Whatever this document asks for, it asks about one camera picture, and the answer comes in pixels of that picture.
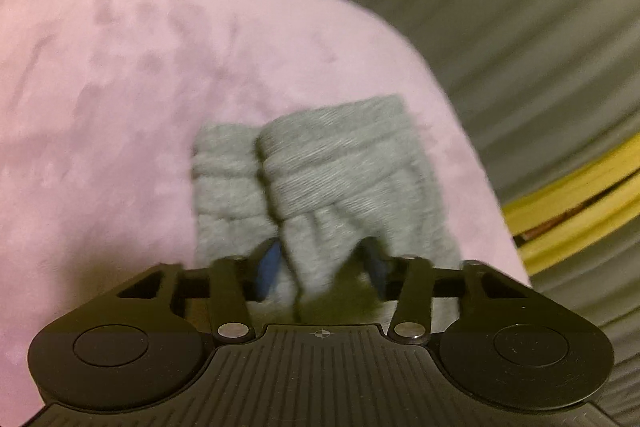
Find grey pants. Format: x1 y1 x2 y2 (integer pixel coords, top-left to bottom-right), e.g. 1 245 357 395
192 94 463 325

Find yellow curtain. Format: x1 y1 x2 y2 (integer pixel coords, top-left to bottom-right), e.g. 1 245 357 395
501 141 640 277

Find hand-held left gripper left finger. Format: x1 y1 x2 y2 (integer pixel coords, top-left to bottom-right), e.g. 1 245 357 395
116 238 282 341

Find pink blanket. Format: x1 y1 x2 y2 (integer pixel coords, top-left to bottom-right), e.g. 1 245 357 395
0 0 533 410

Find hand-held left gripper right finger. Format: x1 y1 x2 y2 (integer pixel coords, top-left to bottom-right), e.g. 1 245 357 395
361 237 537 344

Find grey curtain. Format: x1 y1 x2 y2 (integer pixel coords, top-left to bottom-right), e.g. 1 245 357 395
527 252 640 413
202 0 640 205

